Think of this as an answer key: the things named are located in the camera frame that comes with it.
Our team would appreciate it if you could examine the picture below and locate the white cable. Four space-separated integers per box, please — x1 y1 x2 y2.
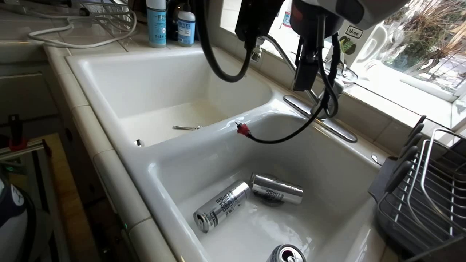
28 10 138 49

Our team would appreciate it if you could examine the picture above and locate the white double sink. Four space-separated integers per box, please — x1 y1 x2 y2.
66 47 387 262

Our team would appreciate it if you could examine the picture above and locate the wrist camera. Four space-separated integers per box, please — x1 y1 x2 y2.
235 0 287 41

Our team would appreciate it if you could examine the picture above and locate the small blue-label soap bottle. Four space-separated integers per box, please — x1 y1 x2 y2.
177 4 196 47

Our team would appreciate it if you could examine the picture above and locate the silver drink can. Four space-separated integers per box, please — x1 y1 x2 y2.
266 244 307 262
193 180 252 234
249 172 304 205

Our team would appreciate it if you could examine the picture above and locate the window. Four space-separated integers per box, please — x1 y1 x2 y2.
220 0 466 103

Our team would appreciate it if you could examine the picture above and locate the tall blue-label soap bottle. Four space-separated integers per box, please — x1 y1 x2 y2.
146 0 167 49

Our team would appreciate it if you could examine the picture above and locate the metal wire utensil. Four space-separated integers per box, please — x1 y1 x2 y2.
73 0 134 26

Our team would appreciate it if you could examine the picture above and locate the chrome faucet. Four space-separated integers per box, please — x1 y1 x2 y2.
250 35 358 143

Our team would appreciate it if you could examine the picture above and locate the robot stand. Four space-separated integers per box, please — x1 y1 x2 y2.
0 133 100 262

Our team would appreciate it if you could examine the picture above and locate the red and black clamp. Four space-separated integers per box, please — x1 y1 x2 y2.
8 114 28 152

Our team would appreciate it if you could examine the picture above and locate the grey dish rack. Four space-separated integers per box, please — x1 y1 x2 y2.
368 127 466 262

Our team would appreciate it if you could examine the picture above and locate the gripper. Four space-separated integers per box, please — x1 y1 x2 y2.
290 0 342 92

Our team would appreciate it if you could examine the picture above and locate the white pitcher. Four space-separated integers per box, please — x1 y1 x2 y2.
338 21 388 69

